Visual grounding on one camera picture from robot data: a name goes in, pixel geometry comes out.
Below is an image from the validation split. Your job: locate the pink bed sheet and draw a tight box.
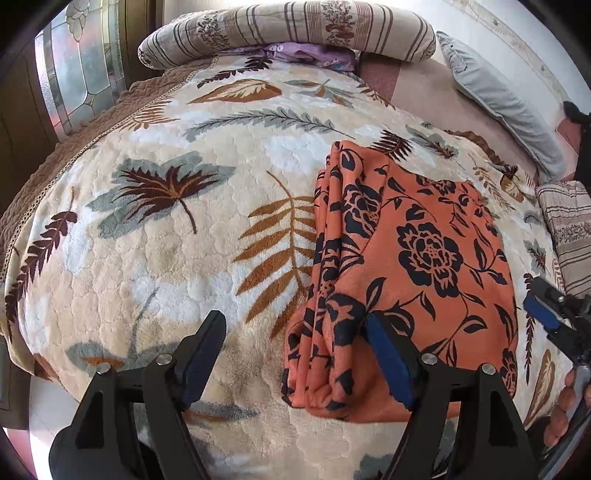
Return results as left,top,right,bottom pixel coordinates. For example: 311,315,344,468
358,54,543,183

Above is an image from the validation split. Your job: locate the striped floral rolled quilt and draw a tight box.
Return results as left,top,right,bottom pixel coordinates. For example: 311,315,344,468
137,0,437,71

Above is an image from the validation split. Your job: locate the person's right hand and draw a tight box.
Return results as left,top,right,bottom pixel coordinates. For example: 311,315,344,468
544,368,579,447

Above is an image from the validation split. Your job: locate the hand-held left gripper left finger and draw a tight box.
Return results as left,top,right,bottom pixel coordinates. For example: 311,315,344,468
48,309,227,480

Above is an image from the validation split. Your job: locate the grey pillow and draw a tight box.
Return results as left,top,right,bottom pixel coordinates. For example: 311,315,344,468
435,30,568,183

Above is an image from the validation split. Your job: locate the dark object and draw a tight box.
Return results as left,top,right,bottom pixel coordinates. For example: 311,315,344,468
562,100,591,136

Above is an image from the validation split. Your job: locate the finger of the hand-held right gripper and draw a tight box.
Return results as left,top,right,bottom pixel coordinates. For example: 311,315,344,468
529,275,578,306
523,295,568,343

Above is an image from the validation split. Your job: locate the brown wooden cabinet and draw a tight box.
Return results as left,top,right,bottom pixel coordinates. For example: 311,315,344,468
0,55,61,217

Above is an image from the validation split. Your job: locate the orange floral print cloth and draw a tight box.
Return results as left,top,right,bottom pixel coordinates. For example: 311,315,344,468
280,140,520,422

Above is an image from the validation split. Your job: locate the beige leaf print blanket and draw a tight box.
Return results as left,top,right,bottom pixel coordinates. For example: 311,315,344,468
2,58,578,480

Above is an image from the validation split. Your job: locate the striped floral pillow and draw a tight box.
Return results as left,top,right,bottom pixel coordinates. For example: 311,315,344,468
536,180,591,301

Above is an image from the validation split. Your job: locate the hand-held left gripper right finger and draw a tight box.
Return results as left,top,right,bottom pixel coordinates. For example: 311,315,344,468
366,312,539,480

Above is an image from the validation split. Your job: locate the purple floral cloth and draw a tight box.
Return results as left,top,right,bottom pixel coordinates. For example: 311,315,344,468
221,41,357,73

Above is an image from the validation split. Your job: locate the stained glass window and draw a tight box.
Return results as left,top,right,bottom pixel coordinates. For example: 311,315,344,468
33,0,129,140

